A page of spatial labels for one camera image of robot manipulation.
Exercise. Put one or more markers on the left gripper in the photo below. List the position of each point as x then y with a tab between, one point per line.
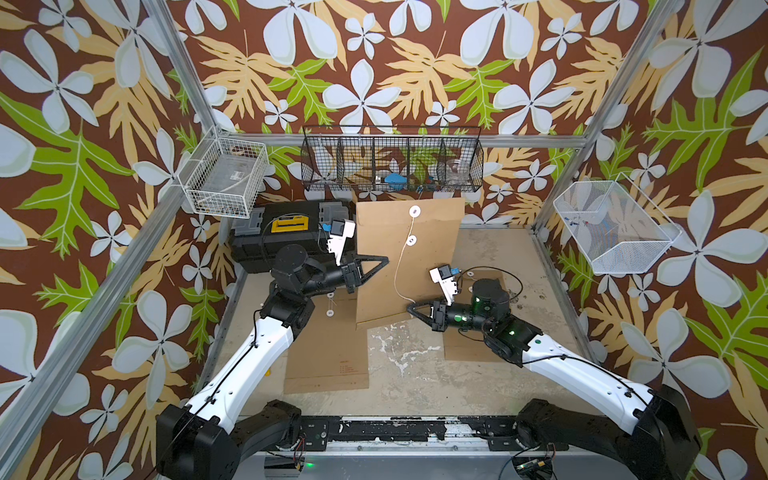
352	275

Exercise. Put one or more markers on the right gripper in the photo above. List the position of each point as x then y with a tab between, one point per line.
435	322

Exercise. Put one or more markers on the brown kraft file bag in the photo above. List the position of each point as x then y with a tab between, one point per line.
331	353

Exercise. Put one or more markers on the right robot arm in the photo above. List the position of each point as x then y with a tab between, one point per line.
650	431

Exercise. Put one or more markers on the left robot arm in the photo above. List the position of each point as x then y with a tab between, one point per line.
208	438

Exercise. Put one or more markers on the black toolbox yellow latch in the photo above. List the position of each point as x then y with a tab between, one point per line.
255	242

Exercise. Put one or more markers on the blue object in basket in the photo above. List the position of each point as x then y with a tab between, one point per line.
395	182

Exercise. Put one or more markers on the white mesh basket right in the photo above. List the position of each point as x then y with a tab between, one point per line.
618	228

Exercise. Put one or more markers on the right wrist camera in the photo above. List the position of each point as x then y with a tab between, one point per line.
446	277

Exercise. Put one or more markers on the black wire basket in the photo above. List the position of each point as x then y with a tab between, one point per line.
432	158

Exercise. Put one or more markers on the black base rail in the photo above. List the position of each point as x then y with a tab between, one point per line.
493	433

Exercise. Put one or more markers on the white wire basket left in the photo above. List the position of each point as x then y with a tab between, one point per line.
223	175

